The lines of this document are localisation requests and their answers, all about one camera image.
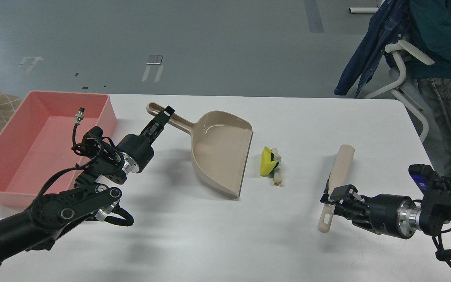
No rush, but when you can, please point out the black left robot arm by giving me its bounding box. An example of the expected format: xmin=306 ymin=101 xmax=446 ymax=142
xmin=0 ymin=107 xmax=174 ymax=266

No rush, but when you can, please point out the beige hand brush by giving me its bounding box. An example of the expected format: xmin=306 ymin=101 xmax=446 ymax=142
xmin=318 ymin=145 xmax=355 ymax=233

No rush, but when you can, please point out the blue denim jacket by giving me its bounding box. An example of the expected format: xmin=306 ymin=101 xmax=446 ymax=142
xmin=334 ymin=0 xmax=411 ymax=96

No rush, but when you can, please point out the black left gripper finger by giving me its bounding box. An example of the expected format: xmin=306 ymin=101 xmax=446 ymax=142
xmin=154 ymin=106 xmax=174 ymax=127

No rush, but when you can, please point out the seated person in teal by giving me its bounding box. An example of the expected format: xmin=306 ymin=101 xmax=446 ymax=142
xmin=409 ymin=0 xmax=451 ymax=175

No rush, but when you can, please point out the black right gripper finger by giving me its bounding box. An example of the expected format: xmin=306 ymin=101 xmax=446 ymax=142
xmin=320 ymin=184 xmax=363 ymax=204

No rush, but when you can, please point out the beige plastic dustpan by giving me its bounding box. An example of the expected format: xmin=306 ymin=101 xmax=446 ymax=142
xmin=168 ymin=108 xmax=253 ymax=199

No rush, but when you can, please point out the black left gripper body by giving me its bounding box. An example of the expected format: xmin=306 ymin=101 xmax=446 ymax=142
xmin=116 ymin=117 xmax=163 ymax=173

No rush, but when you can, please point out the yellow sponge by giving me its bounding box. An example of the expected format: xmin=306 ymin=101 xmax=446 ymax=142
xmin=259 ymin=146 xmax=278 ymax=177

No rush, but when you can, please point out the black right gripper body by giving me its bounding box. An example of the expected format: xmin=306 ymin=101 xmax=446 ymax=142
xmin=334 ymin=194 xmax=421 ymax=239

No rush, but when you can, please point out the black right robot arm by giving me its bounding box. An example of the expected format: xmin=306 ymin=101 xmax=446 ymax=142
xmin=320 ymin=164 xmax=451 ymax=268

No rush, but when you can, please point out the pink plastic bin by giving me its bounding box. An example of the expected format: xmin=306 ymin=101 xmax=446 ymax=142
xmin=0 ymin=91 xmax=117 ymax=208

